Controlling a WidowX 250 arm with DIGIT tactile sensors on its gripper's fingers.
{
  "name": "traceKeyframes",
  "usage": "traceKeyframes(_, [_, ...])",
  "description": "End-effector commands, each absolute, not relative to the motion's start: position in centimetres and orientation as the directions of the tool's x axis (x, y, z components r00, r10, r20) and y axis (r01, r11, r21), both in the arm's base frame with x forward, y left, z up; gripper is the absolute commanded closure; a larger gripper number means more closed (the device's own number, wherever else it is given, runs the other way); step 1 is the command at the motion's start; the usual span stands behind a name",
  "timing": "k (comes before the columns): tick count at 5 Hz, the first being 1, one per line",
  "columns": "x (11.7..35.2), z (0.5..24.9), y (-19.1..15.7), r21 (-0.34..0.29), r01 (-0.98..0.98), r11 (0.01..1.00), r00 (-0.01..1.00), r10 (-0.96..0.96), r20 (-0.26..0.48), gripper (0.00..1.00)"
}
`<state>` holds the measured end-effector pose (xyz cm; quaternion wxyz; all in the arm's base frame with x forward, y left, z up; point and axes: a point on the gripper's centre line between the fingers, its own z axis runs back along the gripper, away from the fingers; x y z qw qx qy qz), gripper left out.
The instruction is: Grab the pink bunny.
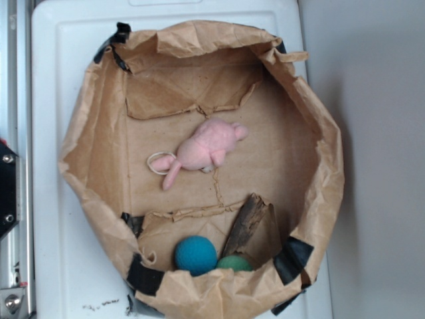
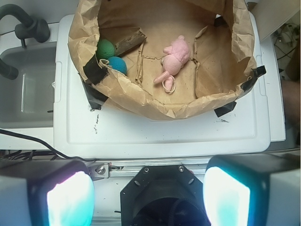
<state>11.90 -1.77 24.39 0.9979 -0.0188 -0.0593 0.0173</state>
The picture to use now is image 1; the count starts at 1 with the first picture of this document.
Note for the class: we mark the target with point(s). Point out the pink plush bunny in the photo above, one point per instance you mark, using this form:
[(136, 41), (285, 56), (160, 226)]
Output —
[(205, 150)]

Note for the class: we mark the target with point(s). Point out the dark wood bark piece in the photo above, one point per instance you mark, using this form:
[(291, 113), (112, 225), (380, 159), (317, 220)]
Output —
[(246, 223)]

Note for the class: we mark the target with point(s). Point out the blue felt ball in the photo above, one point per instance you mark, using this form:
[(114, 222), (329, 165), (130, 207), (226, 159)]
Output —
[(195, 254)]

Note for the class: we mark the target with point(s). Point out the brown paper bag bin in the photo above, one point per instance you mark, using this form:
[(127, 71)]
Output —
[(146, 92)]

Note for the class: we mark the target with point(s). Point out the green felt ball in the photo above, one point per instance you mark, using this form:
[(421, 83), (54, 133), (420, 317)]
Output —
[(234, 262)]

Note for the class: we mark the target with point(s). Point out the white plastic tray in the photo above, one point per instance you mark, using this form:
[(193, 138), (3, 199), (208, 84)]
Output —
[(74, 277)]

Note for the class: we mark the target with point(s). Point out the black metal bracket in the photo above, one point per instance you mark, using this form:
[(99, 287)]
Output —
[(9, 189)]

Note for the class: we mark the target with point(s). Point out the aluminium frame rail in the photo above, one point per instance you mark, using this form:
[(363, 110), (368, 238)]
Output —
[(18, 298)]

